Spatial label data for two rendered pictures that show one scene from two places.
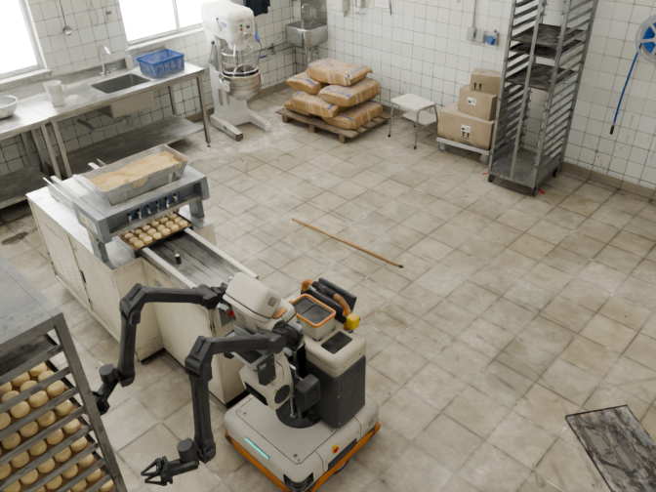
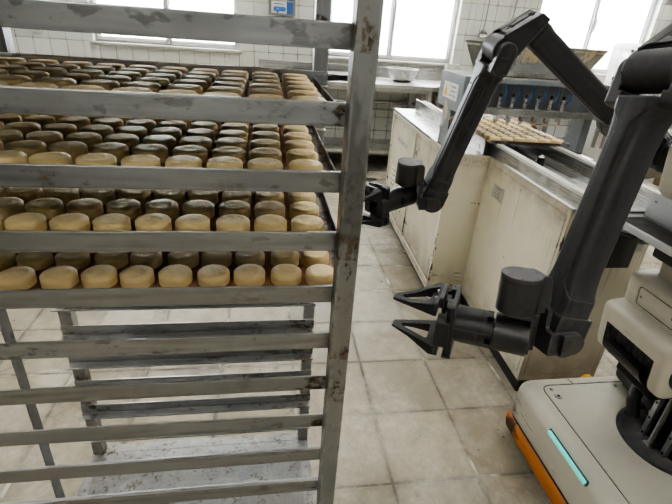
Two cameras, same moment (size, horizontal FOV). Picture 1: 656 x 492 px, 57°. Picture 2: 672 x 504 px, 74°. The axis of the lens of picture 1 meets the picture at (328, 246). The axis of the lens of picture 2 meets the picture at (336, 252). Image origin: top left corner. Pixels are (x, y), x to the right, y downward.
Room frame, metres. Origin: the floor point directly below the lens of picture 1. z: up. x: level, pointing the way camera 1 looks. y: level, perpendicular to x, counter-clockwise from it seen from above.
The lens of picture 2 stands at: (0.81, 0.45, 1.33)
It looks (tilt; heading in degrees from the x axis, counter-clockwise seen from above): 27 degrees down; 36
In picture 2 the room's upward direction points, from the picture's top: 4 degrees clockwise
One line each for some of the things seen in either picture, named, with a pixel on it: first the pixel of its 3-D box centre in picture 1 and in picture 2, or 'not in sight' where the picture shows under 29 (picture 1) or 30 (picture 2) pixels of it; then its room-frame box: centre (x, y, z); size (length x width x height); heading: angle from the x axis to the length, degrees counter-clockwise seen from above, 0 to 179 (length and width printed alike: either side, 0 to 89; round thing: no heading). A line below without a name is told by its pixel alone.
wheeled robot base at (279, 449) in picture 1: (302, 422); (652, 467); (2.23, 0.18, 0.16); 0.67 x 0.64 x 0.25; 136
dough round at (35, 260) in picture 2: not in sight; (35, 259); (1.04, 1.21, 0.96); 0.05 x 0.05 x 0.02
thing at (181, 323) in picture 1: (206, 318); (537, 263); (2.80, 0.76, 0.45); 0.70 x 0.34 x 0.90; 43
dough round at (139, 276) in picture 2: not in sight; (137, 277); (1.12, 1.04, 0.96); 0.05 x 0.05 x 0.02
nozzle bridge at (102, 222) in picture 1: (146, 211); (517, 114); (3.17, 1.11, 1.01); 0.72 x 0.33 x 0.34; 133
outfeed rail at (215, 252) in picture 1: (161, 215); (527, 138); (3.35, 1.08, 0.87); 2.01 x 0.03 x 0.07; 43
